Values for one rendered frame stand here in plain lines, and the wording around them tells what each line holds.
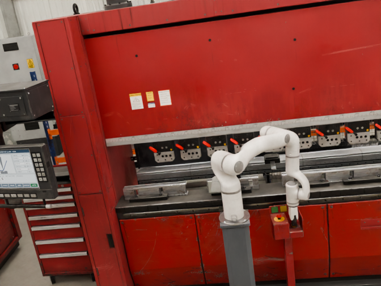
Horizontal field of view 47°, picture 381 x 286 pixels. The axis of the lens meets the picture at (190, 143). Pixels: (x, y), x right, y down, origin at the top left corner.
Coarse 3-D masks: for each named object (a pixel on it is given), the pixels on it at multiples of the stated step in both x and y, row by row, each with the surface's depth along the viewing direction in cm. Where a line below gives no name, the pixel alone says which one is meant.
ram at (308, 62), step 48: (96, 48) 309; (144, 48) 305; (192, 48) 302; (240, 48) 299; (288, 48) 296; (336, 48) 293; (96, 96) 321; (144, 96) 317; (192, 96) 313; (240, 96) 310; (288, 96) 307; (336, 96) 303
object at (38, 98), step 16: (48, 80) 278; (0, 96) 264; (16, 96) 260; (32, 96) 263; (48, 96) 278; (0, 112) 268; (16, 112) 264; (32, 112) 263; (0, 128) 292; (0, 144) 292
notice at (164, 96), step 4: (160, 92) 315; (164, 92) 314; (168, 92) 314; (160, 96) 316; (164, 96) 315; (168, 96) 315; (160, 100) 317; (164, 100) 316; (168, 100) 316; (160, 104) 318; (164, 104) 317; (168, 104) 317
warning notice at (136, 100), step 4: (132, 96) 318; (136, 96) 318; (140, 96) 317; (132, 100) 319; (136, 100) 319; (140, 100) 318; (132, 104) 320; (136, 104) 320; (140, 104) 319; (132, 108) 321; (136, 108) 321; (140, 108) 320
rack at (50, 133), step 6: (30, 72) 497; (36, 78) 500; (48, 126) 517; (48, 132) 519; (54, 132) 519; (48, 138) 522; (48, 144) 524; (54, 150) 527; (132, 150) 521; (54, 156) 529; (54, 162) 532; (60, 162) 531
